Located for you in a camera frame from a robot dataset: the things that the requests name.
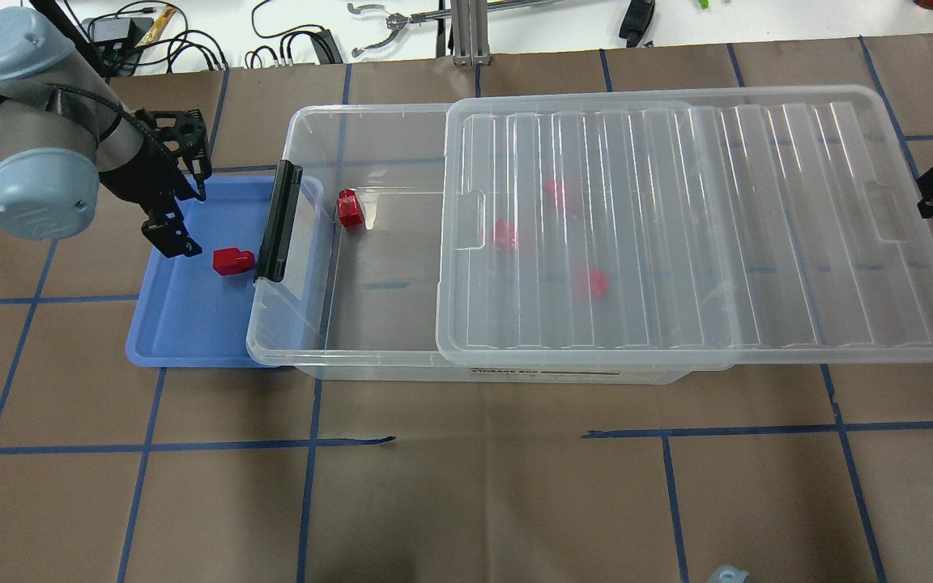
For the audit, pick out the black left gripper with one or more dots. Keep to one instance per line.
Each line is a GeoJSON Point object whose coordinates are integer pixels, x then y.
{"type": "Point", "coordinates": [148, 177]}

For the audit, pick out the red block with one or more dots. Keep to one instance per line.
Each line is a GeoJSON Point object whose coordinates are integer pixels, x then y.
{"type": "Point", "coordinates": [232, 261]}
{"type": "Point", "coordinates": [505, 236]}
{"type": "Point", "coordinates": [594, 284]}
{"type": "Point", "coordinates": [556, 194]}
{"type": "Point", "coordinates": [349, 209]}

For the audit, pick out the clear plastic box lid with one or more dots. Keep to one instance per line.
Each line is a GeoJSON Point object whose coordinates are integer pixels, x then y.
{"type": "Point", "coordinates": [739, 225]}

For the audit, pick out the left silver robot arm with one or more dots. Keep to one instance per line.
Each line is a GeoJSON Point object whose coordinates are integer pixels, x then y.
{"type": "Point", "coordinates": [64, 135]}

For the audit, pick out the red block in box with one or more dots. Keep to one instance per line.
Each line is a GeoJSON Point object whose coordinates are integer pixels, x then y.
{"type": "Point", "coordinates": [349, 209]}
{"type": "Point", "coordinates": [505, 236]}
{"type": "Point", "coordinates": [556, 194]}
{"type": "Point", "coordinates": [594, 284]}

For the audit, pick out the clear plastic storage box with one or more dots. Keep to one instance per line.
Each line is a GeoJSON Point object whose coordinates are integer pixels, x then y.
{"type": "Point", "coordinates": [379, 312]}

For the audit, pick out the blue plastic tray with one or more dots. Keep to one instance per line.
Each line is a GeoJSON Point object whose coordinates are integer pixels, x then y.
{"type": "Point", "coordinates": [189, 316]}

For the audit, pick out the black power adapter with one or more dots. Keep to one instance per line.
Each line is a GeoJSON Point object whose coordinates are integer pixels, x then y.
{"type": "Point", "coordinates": [115, 36]}

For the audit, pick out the brown paper table cover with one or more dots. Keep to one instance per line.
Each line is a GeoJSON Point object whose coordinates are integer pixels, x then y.
{"type": "Point", "coordinates": [114, 473]}

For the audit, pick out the aluminium frame post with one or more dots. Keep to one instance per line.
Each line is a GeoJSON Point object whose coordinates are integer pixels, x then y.
{"type": "Point", "coordinates": [469, 24]}

